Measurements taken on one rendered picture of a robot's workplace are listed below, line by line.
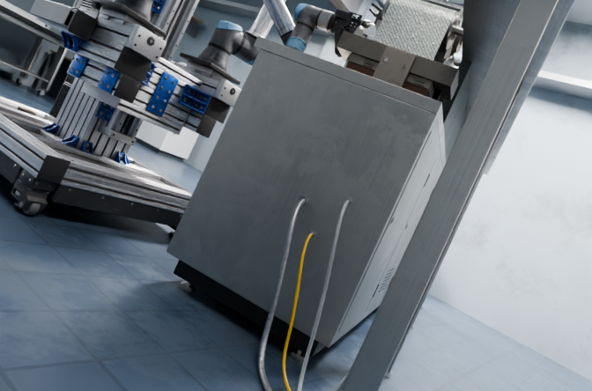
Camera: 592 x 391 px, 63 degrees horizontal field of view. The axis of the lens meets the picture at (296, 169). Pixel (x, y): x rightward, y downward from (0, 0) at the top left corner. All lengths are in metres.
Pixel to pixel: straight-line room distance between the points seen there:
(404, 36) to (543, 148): 3.49
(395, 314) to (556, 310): 4.08
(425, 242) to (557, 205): 4.16
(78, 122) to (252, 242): 1.08
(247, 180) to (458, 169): 0.82
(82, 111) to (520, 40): 1.82
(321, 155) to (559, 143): 3.89
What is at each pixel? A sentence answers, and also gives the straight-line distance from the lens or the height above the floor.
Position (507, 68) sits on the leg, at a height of 0.87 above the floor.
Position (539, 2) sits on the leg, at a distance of 1.05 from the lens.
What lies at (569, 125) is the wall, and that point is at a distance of 5.25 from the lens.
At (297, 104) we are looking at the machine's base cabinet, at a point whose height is 0.73.
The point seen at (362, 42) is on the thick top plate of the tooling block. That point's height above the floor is 1.01.
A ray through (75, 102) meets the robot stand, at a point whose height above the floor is 0.40.
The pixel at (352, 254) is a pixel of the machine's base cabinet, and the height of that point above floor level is 0.38.
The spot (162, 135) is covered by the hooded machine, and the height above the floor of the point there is 0.25.
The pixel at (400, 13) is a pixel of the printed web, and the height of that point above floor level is 1.22.
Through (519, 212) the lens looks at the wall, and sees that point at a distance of 5.07.
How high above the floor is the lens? 0.52
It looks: 1 degrees up
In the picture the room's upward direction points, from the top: 25 degrees clockwise
